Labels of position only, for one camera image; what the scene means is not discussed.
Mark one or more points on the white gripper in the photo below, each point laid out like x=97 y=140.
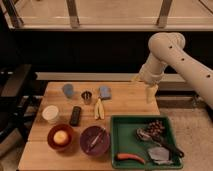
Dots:
x=150 y=78

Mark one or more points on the black eraser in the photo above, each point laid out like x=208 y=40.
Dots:
x=75 y=116

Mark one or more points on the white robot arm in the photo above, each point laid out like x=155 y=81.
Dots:
x=166 y=49

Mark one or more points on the small metal cup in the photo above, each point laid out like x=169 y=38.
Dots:
x=87 y=97

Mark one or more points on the blue plastic cup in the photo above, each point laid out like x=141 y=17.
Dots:
x=68 y=90

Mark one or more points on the white paper cup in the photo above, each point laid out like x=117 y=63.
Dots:
x=51 y=114

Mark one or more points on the green tray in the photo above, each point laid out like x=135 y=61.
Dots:
x=124 y=140

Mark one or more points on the utensil in purple bowl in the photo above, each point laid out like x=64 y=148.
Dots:
x=96 y=139

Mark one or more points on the grey crumpled cloth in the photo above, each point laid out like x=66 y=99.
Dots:
x=160 y=155

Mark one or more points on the purple bowl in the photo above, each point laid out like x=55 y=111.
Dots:
x=102 y=145

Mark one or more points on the orange carrot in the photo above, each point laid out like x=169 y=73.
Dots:
x=126 y=156

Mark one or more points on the red bowl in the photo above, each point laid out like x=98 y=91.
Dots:
x=68 y=129

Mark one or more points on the yellow ball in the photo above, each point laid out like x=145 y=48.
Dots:
x=61 y=137

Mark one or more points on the black chair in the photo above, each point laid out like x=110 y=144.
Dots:
x=15 y=97

